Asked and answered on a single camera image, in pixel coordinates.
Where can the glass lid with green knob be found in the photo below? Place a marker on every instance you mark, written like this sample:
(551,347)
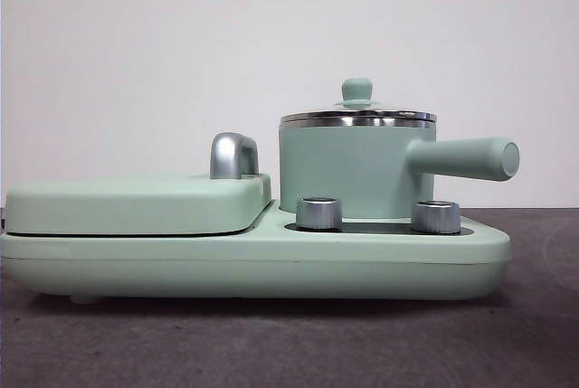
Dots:
(356,89)

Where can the mint green breakfast machine base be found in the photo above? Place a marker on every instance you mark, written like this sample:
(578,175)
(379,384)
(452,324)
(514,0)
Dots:
(203,266)

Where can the mint green griddle cover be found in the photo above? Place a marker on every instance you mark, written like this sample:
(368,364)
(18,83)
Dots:
(113,205)

